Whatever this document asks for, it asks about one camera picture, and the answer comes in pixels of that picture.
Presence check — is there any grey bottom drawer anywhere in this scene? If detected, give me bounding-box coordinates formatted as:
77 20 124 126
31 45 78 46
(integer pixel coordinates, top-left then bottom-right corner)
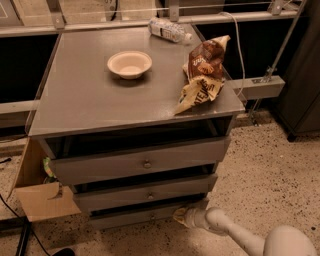
89 197 208 230

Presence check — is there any grey drawer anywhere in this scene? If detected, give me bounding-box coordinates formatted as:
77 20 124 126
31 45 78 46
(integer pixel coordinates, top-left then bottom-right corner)
73 174 217 212
40 136 231 185
89 197 208 230

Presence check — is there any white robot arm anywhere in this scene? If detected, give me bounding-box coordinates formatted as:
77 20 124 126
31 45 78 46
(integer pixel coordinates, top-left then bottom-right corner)
173 207 318 256

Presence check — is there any grey middle drawer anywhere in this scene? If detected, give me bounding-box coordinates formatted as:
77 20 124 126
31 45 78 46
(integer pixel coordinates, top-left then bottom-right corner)
73 174 217 212

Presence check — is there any grey top drawer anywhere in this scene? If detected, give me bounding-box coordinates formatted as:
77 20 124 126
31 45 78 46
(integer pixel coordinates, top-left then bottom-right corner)
40 136 231 185

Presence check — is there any grey drawer cabinet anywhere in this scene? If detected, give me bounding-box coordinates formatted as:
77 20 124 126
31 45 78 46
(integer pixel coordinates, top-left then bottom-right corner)
25 23 247 214

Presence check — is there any brown cardboard box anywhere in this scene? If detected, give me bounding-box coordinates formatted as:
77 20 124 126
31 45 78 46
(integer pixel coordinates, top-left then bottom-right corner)
12 139 80 222

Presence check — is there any green packet in box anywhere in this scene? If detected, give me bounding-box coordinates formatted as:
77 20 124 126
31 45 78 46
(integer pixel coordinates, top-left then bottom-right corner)
43 157 56 178

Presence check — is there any brown yellow chip bag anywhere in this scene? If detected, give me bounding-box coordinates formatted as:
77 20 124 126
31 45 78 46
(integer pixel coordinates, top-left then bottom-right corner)
175 35 230 114

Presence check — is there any beige paper bowl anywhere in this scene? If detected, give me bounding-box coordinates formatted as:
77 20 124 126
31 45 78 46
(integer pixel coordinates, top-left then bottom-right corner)
107 51 152 79

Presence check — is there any dark cabinet at right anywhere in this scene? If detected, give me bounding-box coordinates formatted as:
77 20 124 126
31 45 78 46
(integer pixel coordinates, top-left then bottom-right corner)
274 0 320 142

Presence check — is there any clear plastic water bottle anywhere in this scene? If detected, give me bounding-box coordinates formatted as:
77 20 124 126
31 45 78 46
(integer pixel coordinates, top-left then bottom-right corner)
148 17 192 43

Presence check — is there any metal frame rail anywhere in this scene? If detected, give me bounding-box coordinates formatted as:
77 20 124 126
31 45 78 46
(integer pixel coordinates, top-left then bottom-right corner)
0 0 309 116

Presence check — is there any black floor cable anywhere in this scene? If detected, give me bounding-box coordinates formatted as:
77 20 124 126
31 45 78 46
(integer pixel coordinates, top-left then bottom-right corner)
0 157 52 256

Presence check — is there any white cable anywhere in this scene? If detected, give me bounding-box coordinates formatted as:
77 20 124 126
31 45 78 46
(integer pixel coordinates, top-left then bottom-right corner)
219 11 247 98

